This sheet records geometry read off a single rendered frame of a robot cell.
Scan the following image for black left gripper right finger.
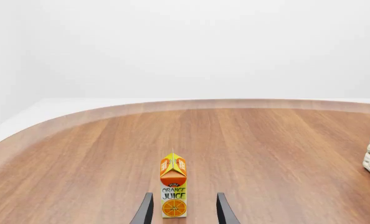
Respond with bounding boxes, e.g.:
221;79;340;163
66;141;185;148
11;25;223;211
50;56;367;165
216;192;242;224

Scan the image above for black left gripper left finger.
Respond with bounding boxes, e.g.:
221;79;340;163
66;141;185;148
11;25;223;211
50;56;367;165
129;192;154;224

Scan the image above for orange juice carton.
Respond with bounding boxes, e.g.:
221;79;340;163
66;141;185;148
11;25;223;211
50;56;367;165
159;147;188;218

